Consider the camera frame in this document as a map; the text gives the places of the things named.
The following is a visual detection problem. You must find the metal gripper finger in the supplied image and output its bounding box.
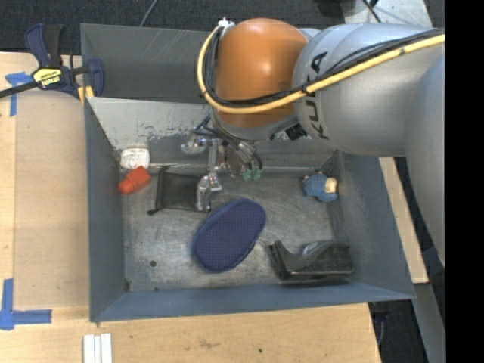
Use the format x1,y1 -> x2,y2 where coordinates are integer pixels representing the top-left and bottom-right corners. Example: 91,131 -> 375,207
195,175 -> 224,213
180,136 -> 209,156

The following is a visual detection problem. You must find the blue oval pad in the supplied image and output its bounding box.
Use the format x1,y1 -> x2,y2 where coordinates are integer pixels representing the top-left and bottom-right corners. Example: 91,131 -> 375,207
190,197 -> 268,275

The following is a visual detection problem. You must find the white rounded plastic box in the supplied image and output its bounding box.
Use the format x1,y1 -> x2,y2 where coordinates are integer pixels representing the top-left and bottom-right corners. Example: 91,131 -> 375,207
119,145 -> 151,170

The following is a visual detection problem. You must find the grey metal bin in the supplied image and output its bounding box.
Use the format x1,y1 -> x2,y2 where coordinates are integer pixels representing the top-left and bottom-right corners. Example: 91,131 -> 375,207
79,23 -> 417,323

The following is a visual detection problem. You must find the orange-red plastic block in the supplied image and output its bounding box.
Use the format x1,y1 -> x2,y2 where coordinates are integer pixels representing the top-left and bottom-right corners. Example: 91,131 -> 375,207
117,166 -> 153,196

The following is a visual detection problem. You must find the blue plush toy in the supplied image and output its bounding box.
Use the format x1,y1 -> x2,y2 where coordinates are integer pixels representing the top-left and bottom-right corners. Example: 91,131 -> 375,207
302,172 -> 339,203

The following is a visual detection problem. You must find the black cylinder on white bracket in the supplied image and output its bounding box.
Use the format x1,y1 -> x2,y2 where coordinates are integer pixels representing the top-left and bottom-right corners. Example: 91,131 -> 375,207
285,123 -> 306,141

